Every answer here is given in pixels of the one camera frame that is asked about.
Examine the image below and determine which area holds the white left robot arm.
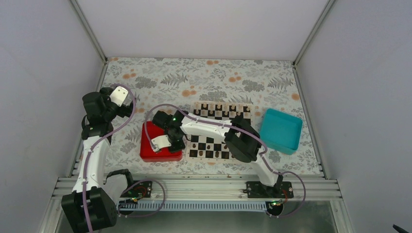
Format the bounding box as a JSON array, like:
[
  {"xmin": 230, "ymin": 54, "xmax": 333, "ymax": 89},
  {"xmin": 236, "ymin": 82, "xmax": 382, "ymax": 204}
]
[{"xmin": 61, "ymin": 84, "xmax": 136, "ymax": 233}]

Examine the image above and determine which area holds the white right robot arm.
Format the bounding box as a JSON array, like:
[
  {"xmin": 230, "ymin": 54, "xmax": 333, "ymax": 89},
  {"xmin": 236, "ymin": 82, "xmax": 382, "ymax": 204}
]
[{"xmin": 147, "ymin": 110, "xmax": 283, "ymax": 198}]

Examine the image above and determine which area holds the light wooden chess pieces row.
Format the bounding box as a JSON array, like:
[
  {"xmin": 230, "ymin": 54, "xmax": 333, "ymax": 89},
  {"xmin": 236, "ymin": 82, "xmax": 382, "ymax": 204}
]
[{"xmin": 190, "ymin": 101, "xmax": 255, "ymax": 119}]

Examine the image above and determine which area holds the black and white chessboard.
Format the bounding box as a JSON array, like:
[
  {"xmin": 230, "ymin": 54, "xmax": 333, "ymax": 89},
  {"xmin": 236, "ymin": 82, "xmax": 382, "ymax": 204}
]
[{"xmin": 186, "ymin": 100, "xmax": 256, "ymax": 164}]

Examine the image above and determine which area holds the red plastic tray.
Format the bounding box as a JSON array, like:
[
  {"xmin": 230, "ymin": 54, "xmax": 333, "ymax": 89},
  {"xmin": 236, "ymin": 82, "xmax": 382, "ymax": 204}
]
[{"xmin": 140, "ymin": 121, "xmax": 183, "ymax": 163}]

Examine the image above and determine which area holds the teal plastic tray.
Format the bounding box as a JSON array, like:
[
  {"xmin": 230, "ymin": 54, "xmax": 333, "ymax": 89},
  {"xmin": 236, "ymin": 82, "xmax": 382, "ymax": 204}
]
[{"xmin": 259, "ymin": 109, "xmax": 303, "ymax": 155}]

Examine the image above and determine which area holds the floral patterned table mat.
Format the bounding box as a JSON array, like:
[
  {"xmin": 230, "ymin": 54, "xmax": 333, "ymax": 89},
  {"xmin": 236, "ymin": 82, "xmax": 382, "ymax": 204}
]
[{"xmin": 103, "ymin": 57, "xmax": 305, "ymax": 176}]

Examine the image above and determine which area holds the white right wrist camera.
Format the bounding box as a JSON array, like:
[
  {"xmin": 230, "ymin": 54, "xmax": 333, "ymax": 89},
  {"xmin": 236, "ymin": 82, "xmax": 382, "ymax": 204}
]
[{"xmin": 150, "ymin": 135, "xmax": 172, "ymax": 152}]

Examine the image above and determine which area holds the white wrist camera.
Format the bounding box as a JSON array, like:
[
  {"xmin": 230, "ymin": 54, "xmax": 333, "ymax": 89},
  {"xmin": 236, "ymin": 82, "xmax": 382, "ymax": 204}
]
[
  {"xmin": 150, "ymin": 135, "xmax": 172, "ymax": 152},
  {"xmin": 109, "ymin": 86, "xmax": 129, "ymax": 107}
]

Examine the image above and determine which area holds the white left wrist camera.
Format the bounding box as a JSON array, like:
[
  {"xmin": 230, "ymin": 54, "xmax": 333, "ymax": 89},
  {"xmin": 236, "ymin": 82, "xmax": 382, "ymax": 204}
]
[{"xmin": 109, "ymin": 86, "xmax": 129, "ymax": 107}]

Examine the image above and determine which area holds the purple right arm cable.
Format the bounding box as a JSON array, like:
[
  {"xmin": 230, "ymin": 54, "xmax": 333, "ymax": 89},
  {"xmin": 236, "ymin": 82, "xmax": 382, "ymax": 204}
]
[{"xmin": 143, "ymin": 103, "xmax": 307, "ymax": 219}]

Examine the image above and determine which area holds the aluminium mounting rail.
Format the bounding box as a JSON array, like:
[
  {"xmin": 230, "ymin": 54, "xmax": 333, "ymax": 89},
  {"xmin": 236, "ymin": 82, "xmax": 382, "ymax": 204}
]
[{"xmin": 51, "ymin": 175, "xmax": 343, "ymax": 211}]

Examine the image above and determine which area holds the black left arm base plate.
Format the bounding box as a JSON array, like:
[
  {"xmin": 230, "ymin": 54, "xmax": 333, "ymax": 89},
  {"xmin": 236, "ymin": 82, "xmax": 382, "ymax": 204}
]
[{"xmin": 121, "ymin": 181, "xmax": 153, "ymax": 203}]

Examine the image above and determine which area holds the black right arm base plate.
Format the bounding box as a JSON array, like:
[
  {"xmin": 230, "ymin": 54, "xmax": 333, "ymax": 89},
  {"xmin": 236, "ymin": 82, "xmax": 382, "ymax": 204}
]
[{"xmin": 243, "ymin": 182, "xmax": 294, "ymax": 199}]

